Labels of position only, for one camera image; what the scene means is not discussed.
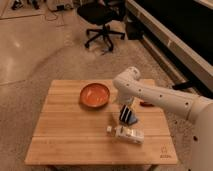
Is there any orange ceramic bowl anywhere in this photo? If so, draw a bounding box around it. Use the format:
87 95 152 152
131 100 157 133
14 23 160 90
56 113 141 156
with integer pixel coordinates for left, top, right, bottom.
80 83 110 108

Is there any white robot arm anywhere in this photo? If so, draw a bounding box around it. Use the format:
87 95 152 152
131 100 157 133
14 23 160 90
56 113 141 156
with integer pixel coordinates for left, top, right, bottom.
113 67 213 171

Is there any small red object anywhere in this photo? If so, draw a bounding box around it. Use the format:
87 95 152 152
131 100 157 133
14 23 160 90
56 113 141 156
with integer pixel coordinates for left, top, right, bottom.
140 101 154 107

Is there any white plastic bottle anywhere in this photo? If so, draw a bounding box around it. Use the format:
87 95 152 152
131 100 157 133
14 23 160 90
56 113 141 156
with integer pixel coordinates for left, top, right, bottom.
106 125 144 144

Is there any wooden table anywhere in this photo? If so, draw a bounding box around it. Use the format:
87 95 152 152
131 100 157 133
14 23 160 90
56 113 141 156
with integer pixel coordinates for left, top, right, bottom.
25 80 178 166

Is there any black box on floor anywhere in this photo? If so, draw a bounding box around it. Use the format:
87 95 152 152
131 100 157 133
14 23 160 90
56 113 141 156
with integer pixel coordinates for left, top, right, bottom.
125 22 144 40

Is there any long workbench with black top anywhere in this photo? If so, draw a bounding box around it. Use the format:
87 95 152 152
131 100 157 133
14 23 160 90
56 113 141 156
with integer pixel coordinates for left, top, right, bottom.
125 0 213 97

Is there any black office chair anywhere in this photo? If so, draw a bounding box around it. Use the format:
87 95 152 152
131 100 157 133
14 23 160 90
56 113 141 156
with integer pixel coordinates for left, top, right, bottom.
77 0 125 51

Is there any cables and equipment on floor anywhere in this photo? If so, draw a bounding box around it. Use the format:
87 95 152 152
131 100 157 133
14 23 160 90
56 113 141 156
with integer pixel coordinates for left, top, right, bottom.
9 0 75 22

